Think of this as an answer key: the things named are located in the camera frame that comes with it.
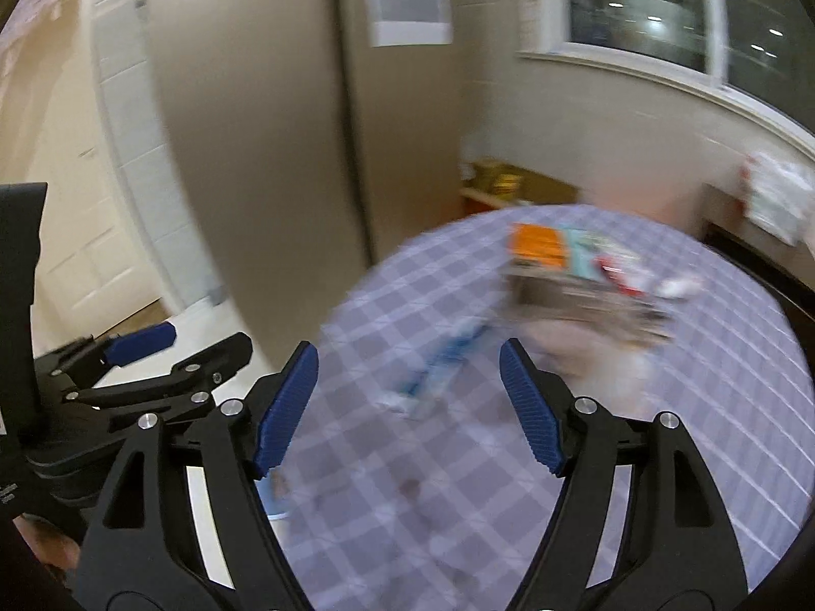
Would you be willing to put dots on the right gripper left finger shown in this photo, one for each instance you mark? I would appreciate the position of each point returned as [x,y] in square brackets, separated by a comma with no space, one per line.
[140,551]

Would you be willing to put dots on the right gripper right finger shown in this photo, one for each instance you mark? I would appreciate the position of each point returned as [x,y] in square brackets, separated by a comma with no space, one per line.
[678,549]

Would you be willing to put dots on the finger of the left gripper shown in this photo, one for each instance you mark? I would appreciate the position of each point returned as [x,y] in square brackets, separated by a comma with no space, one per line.
[189,384]
[85,361]

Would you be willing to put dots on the blue toothpaste tube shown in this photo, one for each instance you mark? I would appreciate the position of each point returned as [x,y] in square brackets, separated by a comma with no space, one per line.
[418,396]

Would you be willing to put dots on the white tissue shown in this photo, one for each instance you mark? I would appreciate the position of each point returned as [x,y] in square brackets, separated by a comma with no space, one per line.
[681,287]

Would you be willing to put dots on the red white wrapper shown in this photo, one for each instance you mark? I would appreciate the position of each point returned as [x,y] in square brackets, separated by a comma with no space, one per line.
[625,270]

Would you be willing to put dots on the orange snack packet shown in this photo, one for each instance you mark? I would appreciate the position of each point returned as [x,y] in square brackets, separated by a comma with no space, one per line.
[539,245]

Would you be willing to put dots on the light teal wrapper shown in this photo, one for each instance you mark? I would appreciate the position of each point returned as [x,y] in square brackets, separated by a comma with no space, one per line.
[584,247]

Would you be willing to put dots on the light blue trash bin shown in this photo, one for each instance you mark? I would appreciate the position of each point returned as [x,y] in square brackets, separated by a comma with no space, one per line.
[274,495]

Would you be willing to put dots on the white panel door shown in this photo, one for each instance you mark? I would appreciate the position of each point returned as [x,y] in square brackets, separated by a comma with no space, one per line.
[90,269]

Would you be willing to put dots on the purple checked tablecloth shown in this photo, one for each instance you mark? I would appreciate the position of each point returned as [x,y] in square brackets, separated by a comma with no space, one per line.
[447,512]

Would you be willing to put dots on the gold double-door refrigerator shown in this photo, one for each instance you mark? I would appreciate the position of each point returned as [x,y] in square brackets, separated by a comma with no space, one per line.
[306,154]

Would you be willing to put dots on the dark wooden side cabinet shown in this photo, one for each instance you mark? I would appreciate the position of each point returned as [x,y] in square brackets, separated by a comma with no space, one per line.
[784,270]

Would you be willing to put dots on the white plastic bag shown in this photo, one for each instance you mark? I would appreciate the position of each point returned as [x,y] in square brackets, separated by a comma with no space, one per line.
[778,196]

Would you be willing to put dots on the cardboard boxes by wall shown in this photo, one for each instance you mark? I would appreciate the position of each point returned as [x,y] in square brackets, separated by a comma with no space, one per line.
[490,184]

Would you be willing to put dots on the window with white frame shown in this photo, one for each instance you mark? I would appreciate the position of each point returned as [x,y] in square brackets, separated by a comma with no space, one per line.
[755,55]

